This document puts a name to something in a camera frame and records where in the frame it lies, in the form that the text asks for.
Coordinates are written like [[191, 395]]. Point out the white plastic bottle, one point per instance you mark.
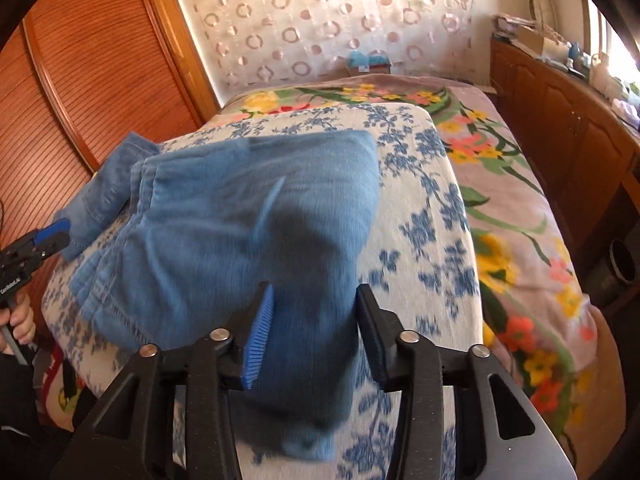
[[598, 70]]

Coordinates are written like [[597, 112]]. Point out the stack of papers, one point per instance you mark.
[[512, 24]]

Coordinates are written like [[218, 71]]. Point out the colourful flower blanket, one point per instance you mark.
[[510, 200]]

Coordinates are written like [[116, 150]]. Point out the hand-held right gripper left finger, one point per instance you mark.
[[257, 345]]

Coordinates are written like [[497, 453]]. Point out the cardboard box with blue cloth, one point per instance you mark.
[[367, 62]]

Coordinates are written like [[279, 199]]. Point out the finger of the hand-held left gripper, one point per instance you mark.
[[52, 249], [52, 231]]

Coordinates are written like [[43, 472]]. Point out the wooden cabinet row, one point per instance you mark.
[[560, 120]]

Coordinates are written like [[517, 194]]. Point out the person's left hand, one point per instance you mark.
[[25, 322]]

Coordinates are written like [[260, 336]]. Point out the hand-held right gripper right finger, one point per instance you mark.
[[372, 340]]

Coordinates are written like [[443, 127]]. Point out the sheer circle-patterned curtain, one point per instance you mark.
[[325, 20]]

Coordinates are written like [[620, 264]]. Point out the black round bin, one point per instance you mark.
[[625, 260]]

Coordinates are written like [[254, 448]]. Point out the blue denim pants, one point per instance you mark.
[[225, 220]]

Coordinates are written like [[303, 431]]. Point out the wooden louvred wardrobe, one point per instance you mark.
[[100, 85]]

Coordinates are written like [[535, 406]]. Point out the bright window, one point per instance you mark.
[[617, 45]]

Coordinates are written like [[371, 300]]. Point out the open cardboard box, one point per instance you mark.
[[537, 42]]

